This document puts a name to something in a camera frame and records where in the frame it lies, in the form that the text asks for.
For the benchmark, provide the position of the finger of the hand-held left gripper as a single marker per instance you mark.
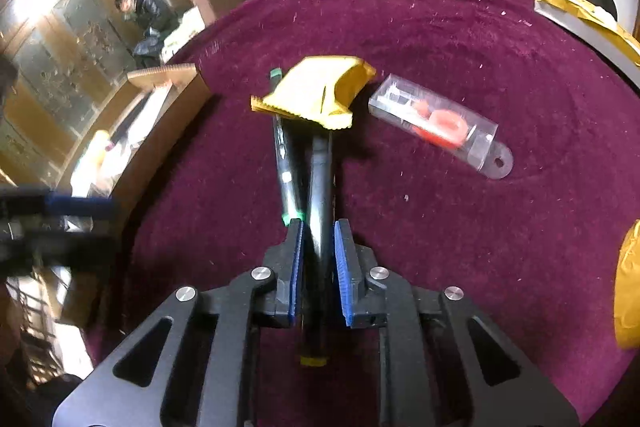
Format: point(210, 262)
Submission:
point(60, 252)
point(75, 208)

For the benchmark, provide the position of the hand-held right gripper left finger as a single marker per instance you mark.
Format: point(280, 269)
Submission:
point(296, 267)

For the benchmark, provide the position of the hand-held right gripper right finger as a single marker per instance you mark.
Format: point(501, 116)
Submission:
point(344, 272)

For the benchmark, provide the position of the brown cardboard box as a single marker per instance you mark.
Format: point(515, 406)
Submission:
point(165, 142)

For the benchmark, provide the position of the black pen with green ends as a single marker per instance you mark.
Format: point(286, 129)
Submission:
point(286, 157)

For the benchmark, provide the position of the clear package with red parts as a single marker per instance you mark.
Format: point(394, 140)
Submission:
point(440, 127)

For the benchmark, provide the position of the yellow zigzag-edged packet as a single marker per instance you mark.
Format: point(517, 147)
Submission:
point(310, 89)

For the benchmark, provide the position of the brown tape roll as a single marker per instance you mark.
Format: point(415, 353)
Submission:
point(631, 287)

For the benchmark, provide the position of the gold foil package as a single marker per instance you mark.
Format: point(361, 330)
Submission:
point(585, 14)

